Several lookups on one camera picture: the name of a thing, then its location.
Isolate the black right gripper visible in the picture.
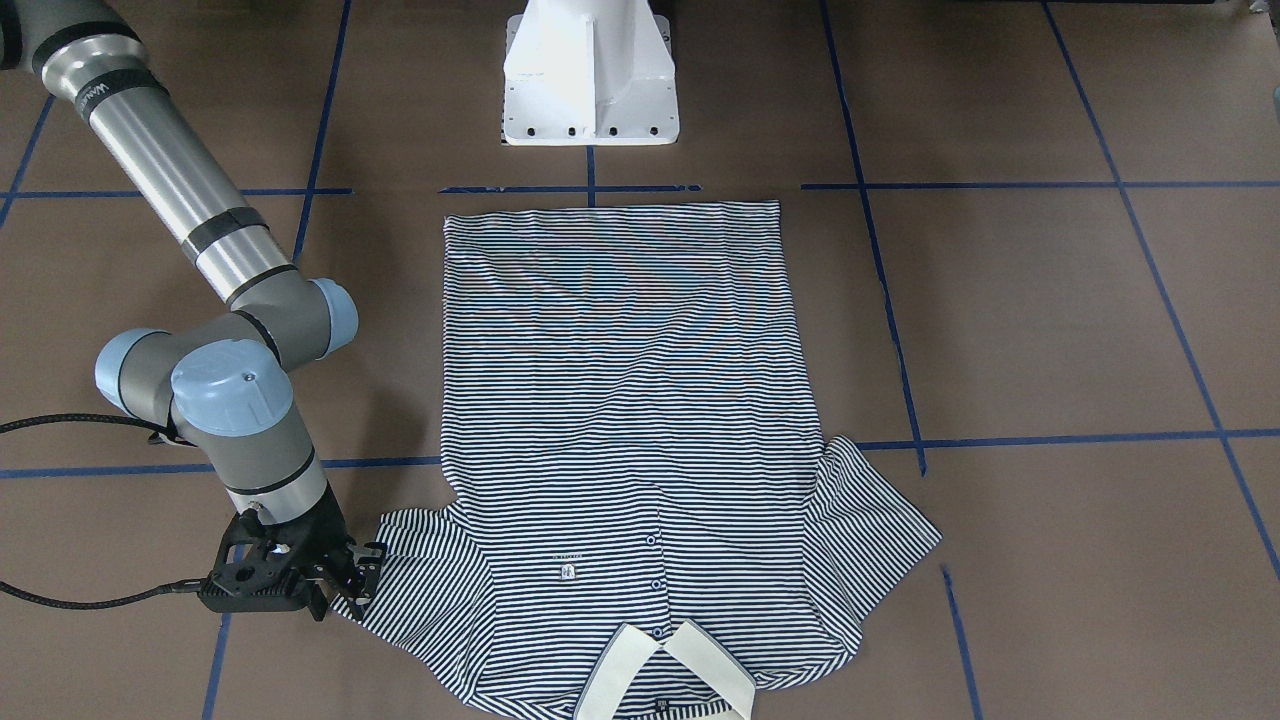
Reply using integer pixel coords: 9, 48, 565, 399
197, 495, 389, 623

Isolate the striped polo shirt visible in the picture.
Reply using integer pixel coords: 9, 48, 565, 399
362, 201, 941, 719

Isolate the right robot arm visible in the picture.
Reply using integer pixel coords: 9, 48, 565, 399
3, 1, 388, 623

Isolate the brown paper table cover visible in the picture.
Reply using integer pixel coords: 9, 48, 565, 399
1, 1, 1279, 719

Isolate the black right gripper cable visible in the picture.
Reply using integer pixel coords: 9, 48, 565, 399
0, 413, 216, 610

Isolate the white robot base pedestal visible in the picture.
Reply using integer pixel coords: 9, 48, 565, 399
500, 1, 681, 146

